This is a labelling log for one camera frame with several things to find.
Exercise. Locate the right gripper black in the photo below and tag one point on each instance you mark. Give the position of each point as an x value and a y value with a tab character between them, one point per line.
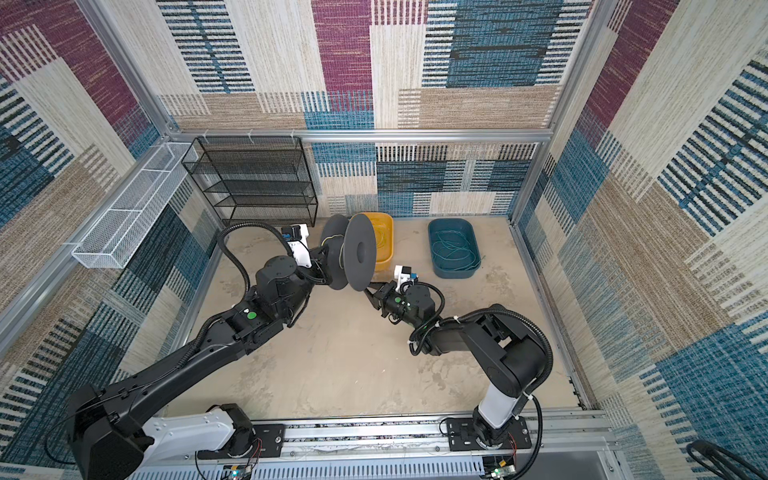
384	294

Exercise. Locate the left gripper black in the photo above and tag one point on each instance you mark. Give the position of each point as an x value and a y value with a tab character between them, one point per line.
319	263

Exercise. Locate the dark grey cable spool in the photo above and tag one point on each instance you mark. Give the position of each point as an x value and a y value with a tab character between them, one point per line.
352	251

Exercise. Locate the yellow plastic tray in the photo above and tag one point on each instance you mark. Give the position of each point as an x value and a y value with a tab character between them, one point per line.
383	225

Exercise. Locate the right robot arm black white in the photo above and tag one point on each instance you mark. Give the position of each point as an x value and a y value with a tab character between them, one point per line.
513	353

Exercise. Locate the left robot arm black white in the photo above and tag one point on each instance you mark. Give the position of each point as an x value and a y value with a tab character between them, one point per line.
114	431

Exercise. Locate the teal plastic tray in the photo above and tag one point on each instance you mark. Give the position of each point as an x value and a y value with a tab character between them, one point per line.
453	248

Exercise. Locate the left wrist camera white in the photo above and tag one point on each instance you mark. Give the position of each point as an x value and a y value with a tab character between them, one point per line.
296	236

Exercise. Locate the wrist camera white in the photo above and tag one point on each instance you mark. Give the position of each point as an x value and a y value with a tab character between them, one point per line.
404	277
296	236

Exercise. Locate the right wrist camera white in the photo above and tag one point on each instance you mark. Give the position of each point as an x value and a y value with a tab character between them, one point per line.
404	277

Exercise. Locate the black wire mesh shelf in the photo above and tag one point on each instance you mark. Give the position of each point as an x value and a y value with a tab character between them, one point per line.
265	178

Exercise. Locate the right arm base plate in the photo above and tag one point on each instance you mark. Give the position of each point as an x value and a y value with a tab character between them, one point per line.
463	434

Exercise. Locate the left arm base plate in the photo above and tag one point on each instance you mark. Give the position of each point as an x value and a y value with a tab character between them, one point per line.
267	441

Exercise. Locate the white wire mesh basket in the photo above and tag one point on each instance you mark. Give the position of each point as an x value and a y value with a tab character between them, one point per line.
118	233

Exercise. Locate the aluminium rail front frame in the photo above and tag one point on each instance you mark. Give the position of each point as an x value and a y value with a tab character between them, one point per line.
567	444

